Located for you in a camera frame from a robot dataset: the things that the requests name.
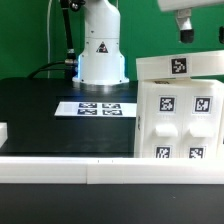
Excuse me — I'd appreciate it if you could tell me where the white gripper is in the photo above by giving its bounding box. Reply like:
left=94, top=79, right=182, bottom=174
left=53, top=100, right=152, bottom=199
left=157, top=0, right=224, bottom=44

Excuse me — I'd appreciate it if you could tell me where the white cabinet top box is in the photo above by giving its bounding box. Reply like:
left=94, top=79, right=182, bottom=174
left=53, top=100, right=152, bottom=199
left=136, top=50, right=224, bottom=80

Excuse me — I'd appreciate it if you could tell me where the white cabinet body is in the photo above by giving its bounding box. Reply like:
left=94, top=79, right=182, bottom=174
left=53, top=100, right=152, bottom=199
left=134, top=79, right=224, bottom=158

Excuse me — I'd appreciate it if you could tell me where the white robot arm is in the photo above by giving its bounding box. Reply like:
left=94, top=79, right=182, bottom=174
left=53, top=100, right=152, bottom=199
left=59, top=0, right=224, bottom=87

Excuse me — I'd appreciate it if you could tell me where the white U-shaped obstacle fence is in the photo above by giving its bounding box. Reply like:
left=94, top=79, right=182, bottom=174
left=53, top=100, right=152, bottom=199
left=0, top=122, right=224, bottom=185

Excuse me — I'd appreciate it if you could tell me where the black cable conduit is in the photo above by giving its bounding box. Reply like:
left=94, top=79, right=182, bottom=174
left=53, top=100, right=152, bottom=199
left=27, top=0, right=83, bottom=80

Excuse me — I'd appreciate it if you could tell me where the white thin cable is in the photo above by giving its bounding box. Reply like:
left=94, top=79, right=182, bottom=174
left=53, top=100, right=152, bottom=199
left=46, top=0, right=54, bottom=79

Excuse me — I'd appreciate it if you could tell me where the white marker base plate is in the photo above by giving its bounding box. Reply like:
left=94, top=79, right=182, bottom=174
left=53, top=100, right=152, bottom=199
left=55, top=102, right=137, bottom=117

